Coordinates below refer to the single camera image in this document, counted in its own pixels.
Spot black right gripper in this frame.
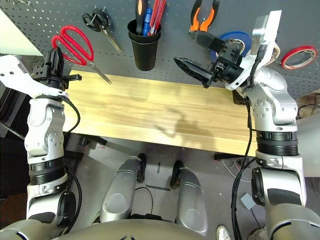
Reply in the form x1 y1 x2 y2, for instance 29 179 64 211
173 31 247 89

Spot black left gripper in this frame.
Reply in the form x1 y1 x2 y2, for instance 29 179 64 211
31 47 83 90

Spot orange black pliers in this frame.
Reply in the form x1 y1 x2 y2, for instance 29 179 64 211
188 0 221 33

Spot red-handled scissors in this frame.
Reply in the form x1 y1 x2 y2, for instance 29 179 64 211
51 24 113 85

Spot white tape roll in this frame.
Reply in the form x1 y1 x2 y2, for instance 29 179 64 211
268 42 281 66

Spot grey perforated pegboard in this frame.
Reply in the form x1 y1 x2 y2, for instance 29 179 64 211
0 0 320 101

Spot blue tape roll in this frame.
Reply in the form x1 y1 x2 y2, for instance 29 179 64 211
209 31 253 61

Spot black cup holder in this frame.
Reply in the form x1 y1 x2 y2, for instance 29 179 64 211
129 34 161 72

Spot black plastic cup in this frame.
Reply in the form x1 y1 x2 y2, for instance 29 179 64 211
127 19 162 45

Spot black plastic tool case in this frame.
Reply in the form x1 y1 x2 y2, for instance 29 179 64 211
232 89 248 105

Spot large black equipment case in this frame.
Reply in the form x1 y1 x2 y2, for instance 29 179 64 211
0 82 32 140

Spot black table foot bar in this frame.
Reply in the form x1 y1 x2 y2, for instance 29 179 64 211
78 135 108 147
214 152 248 161

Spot red tape roll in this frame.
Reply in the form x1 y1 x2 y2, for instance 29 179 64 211
281 44 319 70

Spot long black floor tape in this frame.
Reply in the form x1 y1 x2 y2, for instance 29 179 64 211
145 184 171 191

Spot grey rounded machine housing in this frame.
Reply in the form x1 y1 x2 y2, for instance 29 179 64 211
297 114 320 177

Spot silver left robot leg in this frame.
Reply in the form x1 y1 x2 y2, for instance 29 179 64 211
99 153 147 223

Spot silver robot leg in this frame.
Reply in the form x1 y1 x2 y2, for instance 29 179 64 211
99 153 147 223
169 160 209 237

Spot silver right robot leg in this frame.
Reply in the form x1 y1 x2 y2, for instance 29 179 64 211
169 160 209 237

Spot small grey box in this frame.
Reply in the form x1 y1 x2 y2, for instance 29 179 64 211
240 192 257 210

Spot black waist box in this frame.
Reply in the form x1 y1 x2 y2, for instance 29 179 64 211
131 213 173 222

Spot white sneaker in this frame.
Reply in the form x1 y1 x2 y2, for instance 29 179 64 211
216 224 232 240

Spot grey robot torso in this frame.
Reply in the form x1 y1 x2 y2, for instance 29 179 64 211
53 218 218 240

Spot grey sneaker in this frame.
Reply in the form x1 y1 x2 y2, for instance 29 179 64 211
248 226 268 240

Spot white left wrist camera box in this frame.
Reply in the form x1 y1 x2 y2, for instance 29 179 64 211
0 54 69 98

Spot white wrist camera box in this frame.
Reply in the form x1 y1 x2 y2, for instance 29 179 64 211
0 54 69 98
224 9 283 91

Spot short black left wrist cable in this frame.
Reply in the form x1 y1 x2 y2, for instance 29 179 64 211
62 97 81 133

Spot black-handled scissors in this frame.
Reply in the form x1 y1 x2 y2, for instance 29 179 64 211
82 7 123 54

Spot blue-handled screwdriver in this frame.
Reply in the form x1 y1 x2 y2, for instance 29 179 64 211
142 7 154 36

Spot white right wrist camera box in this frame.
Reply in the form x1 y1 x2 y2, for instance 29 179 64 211
224 9 283 91

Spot long black right arm cable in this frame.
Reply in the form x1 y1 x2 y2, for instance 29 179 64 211
231 44 266 240

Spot long black arm cable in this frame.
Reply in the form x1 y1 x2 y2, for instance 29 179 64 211
64 167 83 227
231 44 266 240

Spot white floor cables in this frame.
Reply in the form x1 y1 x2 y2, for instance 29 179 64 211
223 158 253 181

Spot long black left arm cable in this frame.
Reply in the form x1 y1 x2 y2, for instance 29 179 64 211
64 167 83 227

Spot black cable between legs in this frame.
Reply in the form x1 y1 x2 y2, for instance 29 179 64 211
134 187 154 215

